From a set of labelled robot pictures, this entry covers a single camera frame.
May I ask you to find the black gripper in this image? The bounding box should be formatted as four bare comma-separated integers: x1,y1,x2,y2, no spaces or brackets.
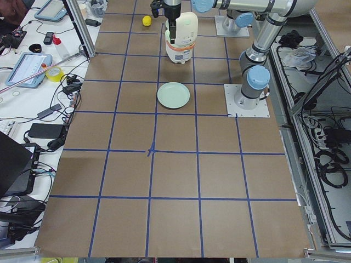
150,0,182,44

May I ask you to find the black power brick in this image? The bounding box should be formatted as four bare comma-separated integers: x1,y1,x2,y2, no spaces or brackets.
28,123,64,139

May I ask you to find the blue teach pendant tablet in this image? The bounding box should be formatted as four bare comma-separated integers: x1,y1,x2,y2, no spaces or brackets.
5,52,53,86

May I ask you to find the yellow lemon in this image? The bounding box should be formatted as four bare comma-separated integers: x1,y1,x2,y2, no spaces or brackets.
142,15,152,27

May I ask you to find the aluminium frame post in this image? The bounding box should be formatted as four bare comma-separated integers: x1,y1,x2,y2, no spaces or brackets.
63,0,96,59

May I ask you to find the green plate near arm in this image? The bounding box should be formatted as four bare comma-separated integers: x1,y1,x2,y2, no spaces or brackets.
157,82,190,109

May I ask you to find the white rice cooker orange handle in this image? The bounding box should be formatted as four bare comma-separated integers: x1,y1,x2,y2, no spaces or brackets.
165,12,198,64

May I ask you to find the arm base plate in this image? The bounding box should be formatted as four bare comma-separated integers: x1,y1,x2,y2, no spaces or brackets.
224,84,270,118
214,14,253,38

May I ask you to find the yellow tape roll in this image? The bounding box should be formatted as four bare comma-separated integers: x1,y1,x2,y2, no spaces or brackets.
45,66,64,83

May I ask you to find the black laptop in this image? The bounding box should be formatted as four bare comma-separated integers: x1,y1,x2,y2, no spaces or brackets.
1,133,39,197

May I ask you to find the clear spray bottle red cap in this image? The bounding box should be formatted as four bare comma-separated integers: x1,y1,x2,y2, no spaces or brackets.
53,35,69,59

